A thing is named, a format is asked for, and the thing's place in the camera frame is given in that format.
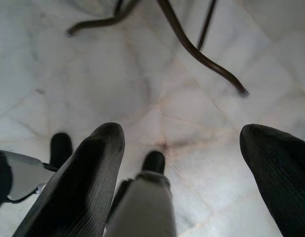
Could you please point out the silver robot right leg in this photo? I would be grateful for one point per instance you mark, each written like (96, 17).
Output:
(145, 207)

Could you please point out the dark curved metal table leg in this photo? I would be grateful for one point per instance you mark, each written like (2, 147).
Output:
(103, 21)
(202, 54)

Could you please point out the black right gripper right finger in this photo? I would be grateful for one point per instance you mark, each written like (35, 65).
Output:
(278, 172)

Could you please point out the dark straight metal table rod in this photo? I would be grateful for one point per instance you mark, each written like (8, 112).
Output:
(206, 22)

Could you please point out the silver robot leg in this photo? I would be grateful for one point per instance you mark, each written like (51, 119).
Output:
(21, 175)
(145, 207)

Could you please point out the black robot left foot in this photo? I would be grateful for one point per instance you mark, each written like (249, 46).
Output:
(60, 148)

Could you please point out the silver robot left leg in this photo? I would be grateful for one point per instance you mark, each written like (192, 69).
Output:
(21, 175)

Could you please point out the black robot foot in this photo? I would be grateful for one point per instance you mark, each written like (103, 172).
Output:
(153, 161)
(60, 148)

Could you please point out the black robot right foot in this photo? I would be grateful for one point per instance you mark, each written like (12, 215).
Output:
(153, 161)

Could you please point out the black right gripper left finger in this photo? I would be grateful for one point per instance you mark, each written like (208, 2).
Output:
(83, 187)

